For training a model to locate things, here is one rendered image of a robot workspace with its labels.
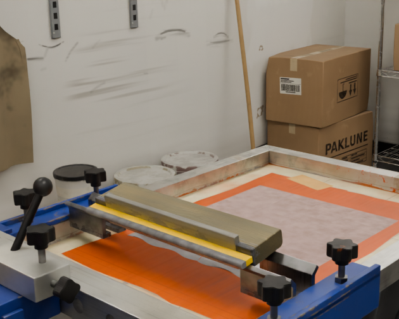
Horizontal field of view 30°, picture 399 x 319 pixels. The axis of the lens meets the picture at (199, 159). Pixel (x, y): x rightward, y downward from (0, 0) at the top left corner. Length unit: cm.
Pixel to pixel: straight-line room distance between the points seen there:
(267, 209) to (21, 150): 202
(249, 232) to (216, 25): 317
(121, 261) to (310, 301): 38
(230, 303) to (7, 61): 231
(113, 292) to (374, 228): 61
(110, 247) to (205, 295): 26
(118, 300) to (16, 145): 244
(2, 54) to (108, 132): 76
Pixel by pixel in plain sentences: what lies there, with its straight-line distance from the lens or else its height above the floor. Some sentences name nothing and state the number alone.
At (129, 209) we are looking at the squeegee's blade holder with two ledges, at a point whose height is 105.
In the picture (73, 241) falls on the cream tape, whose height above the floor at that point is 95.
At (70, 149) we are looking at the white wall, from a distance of 360.
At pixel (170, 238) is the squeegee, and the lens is 115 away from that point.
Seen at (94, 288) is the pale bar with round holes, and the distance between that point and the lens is 100.
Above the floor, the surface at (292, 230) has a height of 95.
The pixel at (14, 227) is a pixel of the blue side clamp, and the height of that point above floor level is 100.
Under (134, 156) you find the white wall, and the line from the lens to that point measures 388.
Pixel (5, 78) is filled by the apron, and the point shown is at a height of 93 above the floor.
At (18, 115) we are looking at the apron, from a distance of 334.
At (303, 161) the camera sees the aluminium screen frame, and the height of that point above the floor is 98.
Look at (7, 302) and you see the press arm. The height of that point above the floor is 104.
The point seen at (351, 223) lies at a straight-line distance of 144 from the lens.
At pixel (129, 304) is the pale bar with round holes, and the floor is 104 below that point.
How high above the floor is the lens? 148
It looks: 17 degrees down
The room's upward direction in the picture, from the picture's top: 1 degrees counter-clockwise
